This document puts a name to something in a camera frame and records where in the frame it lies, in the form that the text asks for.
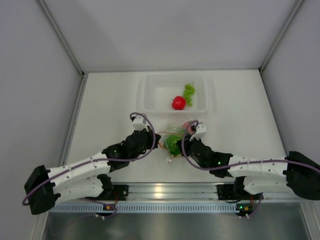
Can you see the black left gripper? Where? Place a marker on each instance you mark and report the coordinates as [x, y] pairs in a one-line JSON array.
[[152, 137]]

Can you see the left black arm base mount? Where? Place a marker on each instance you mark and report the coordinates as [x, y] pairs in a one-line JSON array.
[[118, 193]]

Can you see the pink fake peach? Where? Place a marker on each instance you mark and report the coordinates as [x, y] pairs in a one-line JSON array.
[[186, 125]]

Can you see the white slotted cable duct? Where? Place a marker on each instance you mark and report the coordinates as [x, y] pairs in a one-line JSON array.
[[125, 207]]

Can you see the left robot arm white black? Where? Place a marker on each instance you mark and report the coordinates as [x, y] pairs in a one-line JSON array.
[[89, 178]]

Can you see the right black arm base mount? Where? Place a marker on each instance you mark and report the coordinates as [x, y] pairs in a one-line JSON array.
[[227, 193]]

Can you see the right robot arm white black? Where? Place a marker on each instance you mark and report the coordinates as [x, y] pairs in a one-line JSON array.
[[294, 173]]

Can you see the green fake lettuce leaf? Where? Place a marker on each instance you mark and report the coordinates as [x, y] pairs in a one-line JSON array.
[[170, 144]]

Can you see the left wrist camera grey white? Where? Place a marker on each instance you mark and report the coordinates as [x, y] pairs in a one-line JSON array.
[[139, 123]]

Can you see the green fake grapes bunch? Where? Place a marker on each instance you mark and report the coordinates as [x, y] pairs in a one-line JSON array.
[[189, 91]]

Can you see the red fake apple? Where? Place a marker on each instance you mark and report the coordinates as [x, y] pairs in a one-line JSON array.
[[179, 103]]

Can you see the white perforated plastic basket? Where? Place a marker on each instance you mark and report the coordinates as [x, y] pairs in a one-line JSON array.
[[158, 91]]

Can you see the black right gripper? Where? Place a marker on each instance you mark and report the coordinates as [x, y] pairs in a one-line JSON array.
[[184, 145]]

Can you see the aluminium mounting rail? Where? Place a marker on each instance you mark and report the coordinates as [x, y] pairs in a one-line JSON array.
[[172, 192]]

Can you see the clear zip bag orange seal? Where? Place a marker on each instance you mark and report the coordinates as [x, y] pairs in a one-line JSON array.
[[173, 127]]

